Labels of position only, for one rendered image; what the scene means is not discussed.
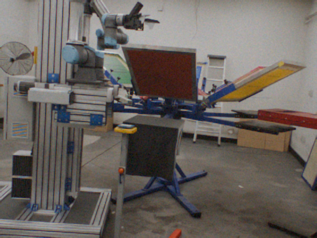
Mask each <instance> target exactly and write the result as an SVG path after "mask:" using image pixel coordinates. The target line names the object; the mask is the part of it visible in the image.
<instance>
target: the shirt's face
mask: <svg viewBox="0 0 317 238"><path fill-rule="evenodd" d="M183 121H184V120H176V119H172V118H163V117H151V116H144V115H136V116H134V117H131V118H129V119H128V120H126V121H124V122H131V123H136V124H148V125H155V126H163V127H172V128H179V126H180V125H181V124H182V122H183Z"/></svg>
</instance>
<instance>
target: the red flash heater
mask: <svg viewBox="0 0 317 238"><path fill-rule="evenodd" d="M286 111H293V110H287V109H281V108H272V109H258V120H262V121H270V122H275V123H279V124H287V125H293V126H297V127H304V128H309V129H315V130H317V114H316V115H314V113H307V112H301V111H295V112H286Z"/></svg>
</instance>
